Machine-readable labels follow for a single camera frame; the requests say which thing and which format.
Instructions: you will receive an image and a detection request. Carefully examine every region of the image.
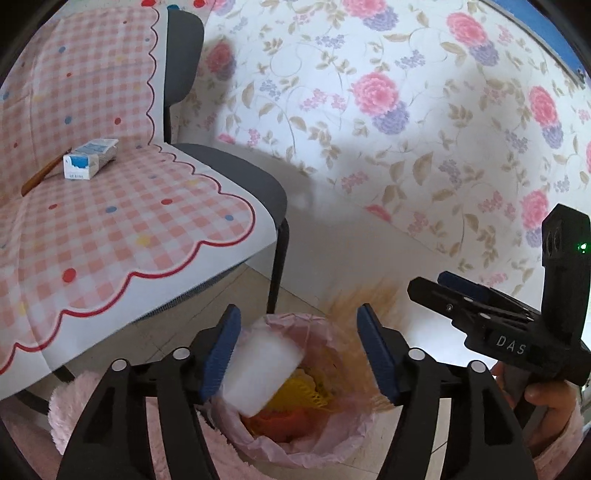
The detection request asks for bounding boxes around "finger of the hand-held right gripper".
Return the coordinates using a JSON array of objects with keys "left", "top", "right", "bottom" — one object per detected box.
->
[
  {"left": 407, "top": 276, "right": 490, "bottom": 334},
  {"left": 437, "top": 271, "right": 542, "bottom": 321}
]

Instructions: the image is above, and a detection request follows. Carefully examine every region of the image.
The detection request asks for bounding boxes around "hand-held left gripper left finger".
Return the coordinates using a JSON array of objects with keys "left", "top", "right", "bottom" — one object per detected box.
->
[{"left": 56, "top": 304, "right": 243, "bottom": 480}]

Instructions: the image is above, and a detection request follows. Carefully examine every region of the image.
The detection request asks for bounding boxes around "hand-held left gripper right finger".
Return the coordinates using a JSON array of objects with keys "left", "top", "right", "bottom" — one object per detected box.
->
[{"left": 356, "top": 303, "right": 539, "bottom": 480}]

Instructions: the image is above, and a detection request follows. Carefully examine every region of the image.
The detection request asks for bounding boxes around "white foam block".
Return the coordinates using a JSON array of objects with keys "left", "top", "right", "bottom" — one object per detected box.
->
[{"left": 222, "top": 330, "right": 305, "bottom": 418}]

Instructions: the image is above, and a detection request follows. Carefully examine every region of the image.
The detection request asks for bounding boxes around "yellow mesh net bag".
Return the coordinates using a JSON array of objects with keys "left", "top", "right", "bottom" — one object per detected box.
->
[{"left": 271, "top": 373, "right": 334, "bottom": 412}]

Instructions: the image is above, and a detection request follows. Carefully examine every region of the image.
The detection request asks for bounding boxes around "orange wrapper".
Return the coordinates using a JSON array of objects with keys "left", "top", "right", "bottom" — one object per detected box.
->
[{"left": 246, "top": 407, "right": 317, "bottom": 443}]

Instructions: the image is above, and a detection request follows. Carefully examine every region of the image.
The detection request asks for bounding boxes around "bin with pink bag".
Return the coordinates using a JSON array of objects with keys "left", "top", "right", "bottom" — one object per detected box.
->
[{"left": 210, "top": 311, "right": 387, "bottom": 470}]

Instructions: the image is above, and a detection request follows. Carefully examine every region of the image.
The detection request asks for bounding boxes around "person's right forearm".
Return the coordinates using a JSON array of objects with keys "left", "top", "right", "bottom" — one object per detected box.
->
[{"left": 530, "top": 397, "right": 591, "bottom": 480}]

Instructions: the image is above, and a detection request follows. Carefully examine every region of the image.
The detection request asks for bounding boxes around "person's right hand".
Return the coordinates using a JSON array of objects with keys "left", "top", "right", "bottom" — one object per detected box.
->
[{"left": 491, "top": 361, "right": 579, "bottom": 420}]

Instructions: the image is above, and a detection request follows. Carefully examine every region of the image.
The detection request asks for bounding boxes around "person's pink fleece clothing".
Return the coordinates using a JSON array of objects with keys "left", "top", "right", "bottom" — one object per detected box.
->
[{"left": 47, "top": 368, "right": 259, "bottom": 480}]

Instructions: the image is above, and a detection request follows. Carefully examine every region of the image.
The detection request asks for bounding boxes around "pink checkered cover sheet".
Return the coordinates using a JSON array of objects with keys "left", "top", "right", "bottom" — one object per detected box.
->
[{"left": 0, "top": 4, "right": 280, "bottom": 403}]

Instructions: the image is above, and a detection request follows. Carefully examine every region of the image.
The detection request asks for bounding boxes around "dark grey chair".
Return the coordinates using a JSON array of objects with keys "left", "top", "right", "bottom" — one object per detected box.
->
[{"left": 0, "top": 7, "right": 290, "bottom": 416}]

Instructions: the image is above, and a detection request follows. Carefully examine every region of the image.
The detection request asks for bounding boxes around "white blue carton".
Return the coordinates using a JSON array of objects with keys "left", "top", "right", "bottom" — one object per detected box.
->
[{"left": 62, "top": 138, "right": 120, "bottom": 181}]

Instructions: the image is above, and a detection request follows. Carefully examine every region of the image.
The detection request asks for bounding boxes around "brown wooden stick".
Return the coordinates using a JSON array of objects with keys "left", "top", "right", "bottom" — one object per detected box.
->
[{"left": 21, "top": 147, "right": 75, "bottom": 197}]

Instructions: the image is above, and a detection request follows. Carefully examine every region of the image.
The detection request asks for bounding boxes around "blue board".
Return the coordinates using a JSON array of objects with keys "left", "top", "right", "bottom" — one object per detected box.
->
[{"left": 485, "top": 0, "right": 591, "bottom": 80}]

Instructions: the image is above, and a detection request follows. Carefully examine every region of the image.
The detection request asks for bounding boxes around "balloon print plastic sheet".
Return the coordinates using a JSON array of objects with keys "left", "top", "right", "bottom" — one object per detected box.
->
[{"left": 140, "top": 0, "right": 214, "bottom": 11}]

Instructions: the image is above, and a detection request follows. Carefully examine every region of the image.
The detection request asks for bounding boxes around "floral wall cloth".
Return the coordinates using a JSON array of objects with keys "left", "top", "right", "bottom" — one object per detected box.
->
[{"left": 178, "top": 0, "right": 591, "bottom": 303}]

